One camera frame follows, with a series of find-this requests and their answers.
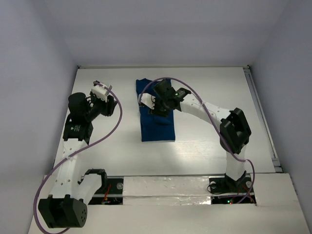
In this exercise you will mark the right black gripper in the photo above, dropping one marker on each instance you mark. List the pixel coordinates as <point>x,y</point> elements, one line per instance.
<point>156,111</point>

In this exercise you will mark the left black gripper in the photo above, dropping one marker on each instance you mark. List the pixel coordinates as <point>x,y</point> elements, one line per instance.
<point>108,106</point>

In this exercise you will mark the blue printed t-shirt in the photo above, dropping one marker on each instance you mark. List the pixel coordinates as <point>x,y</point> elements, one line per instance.
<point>156,128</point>

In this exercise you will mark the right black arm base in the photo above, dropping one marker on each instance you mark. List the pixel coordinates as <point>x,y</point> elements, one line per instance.
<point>221,193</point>

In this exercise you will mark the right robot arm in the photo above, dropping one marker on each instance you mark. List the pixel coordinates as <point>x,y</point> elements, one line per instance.
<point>231,125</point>

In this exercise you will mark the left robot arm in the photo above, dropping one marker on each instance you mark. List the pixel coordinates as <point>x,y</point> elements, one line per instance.
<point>66,205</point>

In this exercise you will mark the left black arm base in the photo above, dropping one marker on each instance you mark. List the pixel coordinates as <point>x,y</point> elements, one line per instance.
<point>112,195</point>

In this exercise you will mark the silver foil covered panel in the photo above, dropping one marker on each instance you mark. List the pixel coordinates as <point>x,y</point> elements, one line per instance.
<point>166,190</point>

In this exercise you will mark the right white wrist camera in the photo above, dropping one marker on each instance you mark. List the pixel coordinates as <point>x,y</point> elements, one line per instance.
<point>147,100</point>

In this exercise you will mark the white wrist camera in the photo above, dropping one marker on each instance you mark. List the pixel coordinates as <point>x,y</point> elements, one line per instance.
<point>147,100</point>
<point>100,91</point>

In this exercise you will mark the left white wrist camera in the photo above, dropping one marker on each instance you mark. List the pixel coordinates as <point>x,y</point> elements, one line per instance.
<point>100,91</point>

